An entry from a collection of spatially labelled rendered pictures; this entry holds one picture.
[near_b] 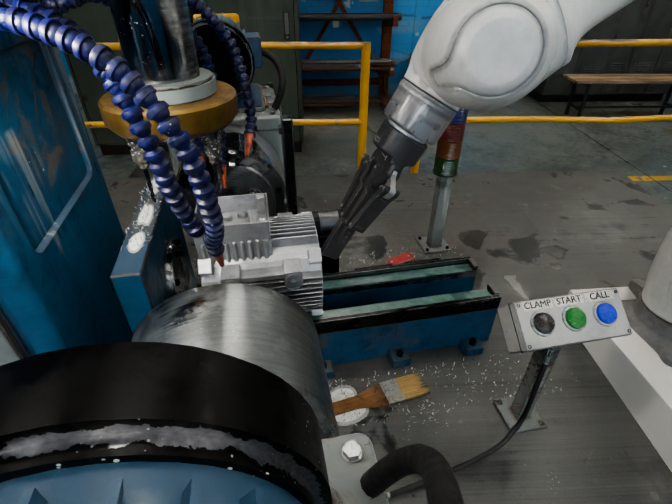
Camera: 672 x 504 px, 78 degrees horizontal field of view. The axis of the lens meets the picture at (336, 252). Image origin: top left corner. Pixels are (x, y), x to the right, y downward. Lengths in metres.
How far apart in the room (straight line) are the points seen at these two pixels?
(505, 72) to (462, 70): 0.03
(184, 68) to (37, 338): 0.40
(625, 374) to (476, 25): 0.74
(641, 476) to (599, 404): 0.13
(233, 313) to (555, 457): 0.61
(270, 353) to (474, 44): 0.34
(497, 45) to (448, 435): 0.63
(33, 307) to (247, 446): 0.50
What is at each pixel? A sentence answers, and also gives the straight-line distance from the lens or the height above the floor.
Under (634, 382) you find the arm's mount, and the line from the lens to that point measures 0.96.
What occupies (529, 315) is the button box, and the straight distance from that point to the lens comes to 0.66.
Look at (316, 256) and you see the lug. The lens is 0.69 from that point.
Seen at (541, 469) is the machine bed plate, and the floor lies 0.80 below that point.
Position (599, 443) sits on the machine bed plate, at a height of 0.80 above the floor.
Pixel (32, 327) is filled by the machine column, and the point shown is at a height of 1.10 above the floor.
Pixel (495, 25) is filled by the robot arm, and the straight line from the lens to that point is 0.40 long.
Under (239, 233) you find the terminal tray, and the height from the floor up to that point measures 1.13.
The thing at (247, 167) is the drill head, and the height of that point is 1.13.
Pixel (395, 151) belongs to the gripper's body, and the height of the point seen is 1.26.
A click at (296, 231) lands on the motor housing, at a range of 0.72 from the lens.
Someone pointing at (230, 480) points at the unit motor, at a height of 1.33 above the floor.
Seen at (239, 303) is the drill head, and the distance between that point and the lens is 0.50.
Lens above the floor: 1.49
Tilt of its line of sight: 36 degrees down
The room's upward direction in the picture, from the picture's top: straight up
